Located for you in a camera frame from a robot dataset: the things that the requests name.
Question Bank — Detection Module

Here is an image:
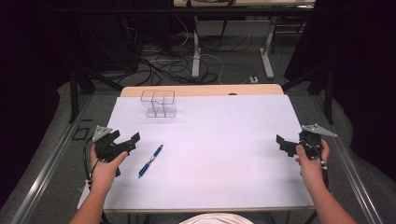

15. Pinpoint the black metal stand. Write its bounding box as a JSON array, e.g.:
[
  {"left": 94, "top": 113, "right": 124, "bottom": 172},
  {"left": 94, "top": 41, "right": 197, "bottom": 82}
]
[
  {"left": 281, "top": 59, "right": 336, "bottom": 126},
  {"left": 68, "top": 59, "right": 125, "bottom": 124}
]

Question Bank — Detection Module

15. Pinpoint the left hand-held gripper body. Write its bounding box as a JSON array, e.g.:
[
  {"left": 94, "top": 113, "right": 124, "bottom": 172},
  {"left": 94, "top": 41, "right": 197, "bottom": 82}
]
[{"left": 92, "top": 124, "right": 133, "bottom": 177}]

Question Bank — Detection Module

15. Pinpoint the blue pen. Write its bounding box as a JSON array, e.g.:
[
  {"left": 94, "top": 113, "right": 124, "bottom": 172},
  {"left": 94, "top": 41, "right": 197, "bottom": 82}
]
[{"left": 137, "top": 144, "right": 164, "bottom": 179}]

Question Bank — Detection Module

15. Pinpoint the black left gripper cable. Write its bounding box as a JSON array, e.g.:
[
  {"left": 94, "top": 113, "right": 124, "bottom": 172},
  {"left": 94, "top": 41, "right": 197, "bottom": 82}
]
[{"left": 78, "top": 136, "right": 101, "bottom": 192}]

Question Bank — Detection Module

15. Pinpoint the tangle of floor cables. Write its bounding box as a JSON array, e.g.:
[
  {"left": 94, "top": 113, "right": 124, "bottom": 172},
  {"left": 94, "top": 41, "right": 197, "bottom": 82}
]
[{"left": 124, "top": 15, "right": 260, "bottom": 87}]

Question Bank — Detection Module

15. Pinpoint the dark curtain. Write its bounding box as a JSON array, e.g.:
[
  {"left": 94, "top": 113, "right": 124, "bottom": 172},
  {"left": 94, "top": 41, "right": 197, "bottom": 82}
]
[
  {"left": 284, "top": 0, "right": 396, "bottom": 183},
  {"left": 0, "top": 0, "right": 78, "bottom": 209}
]

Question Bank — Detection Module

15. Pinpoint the person's white shirt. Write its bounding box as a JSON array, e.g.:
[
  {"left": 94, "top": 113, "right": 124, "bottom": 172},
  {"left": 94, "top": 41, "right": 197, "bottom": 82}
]
[{"left": 178, "top": 212, "right": 255, "bottom": 224}]

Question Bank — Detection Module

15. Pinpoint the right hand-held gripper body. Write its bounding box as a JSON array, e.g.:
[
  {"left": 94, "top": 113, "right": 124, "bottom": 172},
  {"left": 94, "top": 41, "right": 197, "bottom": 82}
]
[{"left": 297, "top": 123, "right": 338, "bottom": 161}]

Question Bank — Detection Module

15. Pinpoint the clear plastic organizer box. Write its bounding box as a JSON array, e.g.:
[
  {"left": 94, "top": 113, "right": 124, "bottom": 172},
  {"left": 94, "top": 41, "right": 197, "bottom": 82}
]
[{"left": 139, "top": 90, "right": 177, "bottom": 119}]

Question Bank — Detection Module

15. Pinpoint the person's left hand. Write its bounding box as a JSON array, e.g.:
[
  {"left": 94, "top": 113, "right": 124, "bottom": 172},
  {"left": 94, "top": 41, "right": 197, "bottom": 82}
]
[{"left": 89, "top": 144, "right": 129, "bottom": 191}]

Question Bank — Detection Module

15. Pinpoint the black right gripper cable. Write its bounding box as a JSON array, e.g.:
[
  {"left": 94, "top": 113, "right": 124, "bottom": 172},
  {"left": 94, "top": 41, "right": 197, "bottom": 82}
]
[{"left": 302, "top": 139, "right": 331, "bottom": 191}]

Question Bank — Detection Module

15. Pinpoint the white table mat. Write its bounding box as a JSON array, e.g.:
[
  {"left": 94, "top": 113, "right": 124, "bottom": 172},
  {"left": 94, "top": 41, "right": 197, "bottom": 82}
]
[{"left": 77, "top": 94, "right": 316, "bottom": 213}]

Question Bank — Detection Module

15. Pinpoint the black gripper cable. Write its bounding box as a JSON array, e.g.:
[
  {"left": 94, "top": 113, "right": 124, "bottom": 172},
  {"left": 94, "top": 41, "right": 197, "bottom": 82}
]
[
  {"left": 78, "top": 136, "right": 101, "bottom": 192},
  {"left": 302, "top": 139, "right": 331, "bottom": 191}
]

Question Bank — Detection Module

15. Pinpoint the person's right hand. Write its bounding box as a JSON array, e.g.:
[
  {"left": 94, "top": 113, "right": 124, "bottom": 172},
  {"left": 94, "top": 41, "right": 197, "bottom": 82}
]
[{"left": 294, "top": 138, "right": 331, "bottom": 191}]

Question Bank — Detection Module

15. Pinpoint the aluminium rail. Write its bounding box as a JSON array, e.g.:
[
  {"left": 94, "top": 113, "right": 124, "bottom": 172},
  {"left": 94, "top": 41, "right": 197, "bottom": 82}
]
[
  {"left": 9, "top": 94, "right": 94, "bottom": 224},
  {"left": 311, "top": 92, "right": 385, "bottom": 224}
]

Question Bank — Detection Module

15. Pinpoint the desk with white legs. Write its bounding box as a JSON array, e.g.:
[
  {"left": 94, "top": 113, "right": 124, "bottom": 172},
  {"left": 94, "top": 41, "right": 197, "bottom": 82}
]
[{"left": 173, "top": 0, "right": 316, "bottom": 80}]

